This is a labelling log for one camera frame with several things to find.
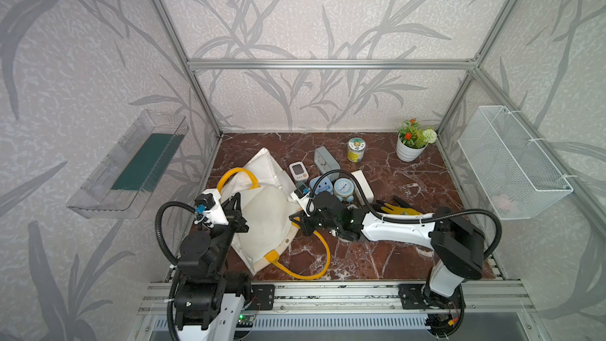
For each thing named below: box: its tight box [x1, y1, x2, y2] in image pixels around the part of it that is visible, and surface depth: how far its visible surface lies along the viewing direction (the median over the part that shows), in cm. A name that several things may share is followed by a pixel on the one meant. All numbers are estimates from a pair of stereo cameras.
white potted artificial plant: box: [396, 117, 438, 162], surface depth 101 cm
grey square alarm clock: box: [314, 146, 341, 182], surface depth 101 cm
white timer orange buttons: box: [288, 161, 310, 182], surface depth 104 cm
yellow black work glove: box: [372, 199, 423, 216], surface depth 93 cm
